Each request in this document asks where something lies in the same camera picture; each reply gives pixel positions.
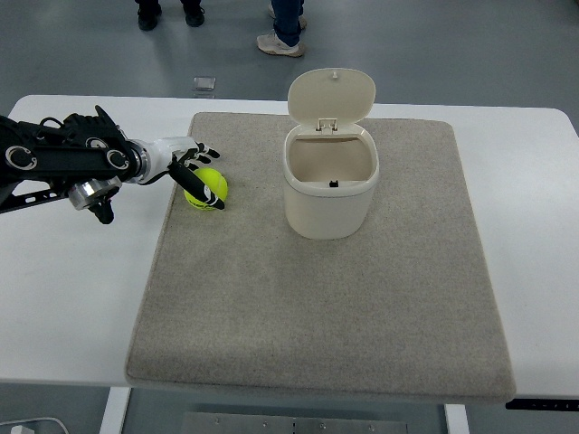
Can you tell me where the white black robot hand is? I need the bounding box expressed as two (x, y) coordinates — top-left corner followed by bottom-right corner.
(131, 136), (224, 210)

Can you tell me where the yellow tennis ball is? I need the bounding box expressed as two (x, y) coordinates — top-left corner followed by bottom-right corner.
(184, 167), (228, 211)

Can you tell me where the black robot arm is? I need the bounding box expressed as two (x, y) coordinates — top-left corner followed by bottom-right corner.
(1, 106), (141, 224)

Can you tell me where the clear floor plate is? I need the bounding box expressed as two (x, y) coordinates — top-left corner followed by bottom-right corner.
(192, 76), (216, 99)

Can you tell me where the person in black trousers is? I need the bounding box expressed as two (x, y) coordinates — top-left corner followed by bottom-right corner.
(134, 0), (206, 32)

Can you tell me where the beige lidded bin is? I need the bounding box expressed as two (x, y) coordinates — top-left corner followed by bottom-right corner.
(282, 68), (380, 240)

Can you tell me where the beige felt mat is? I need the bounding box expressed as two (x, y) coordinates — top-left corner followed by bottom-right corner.
(125, 112), (516, 403)

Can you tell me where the person in blue jeans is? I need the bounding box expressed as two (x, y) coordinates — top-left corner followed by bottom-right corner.
(256, 0), (307, 58)

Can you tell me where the white table leg left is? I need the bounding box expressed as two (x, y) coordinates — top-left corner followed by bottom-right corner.
(99, 387), (131, 434)

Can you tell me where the white table leg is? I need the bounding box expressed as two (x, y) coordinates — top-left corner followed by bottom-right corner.
(99, 387), (131, 434)
(444, 404), (470, 434)

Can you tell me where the white grey device on floor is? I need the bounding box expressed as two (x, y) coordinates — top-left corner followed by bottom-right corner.
(1, 417), (70, 434)

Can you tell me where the white table leg right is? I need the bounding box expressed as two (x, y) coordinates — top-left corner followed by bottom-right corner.
(444, 404), (470, 434)

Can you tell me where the black table control panel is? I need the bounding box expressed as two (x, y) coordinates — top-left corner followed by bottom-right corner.
(505, 399), (579, 412)

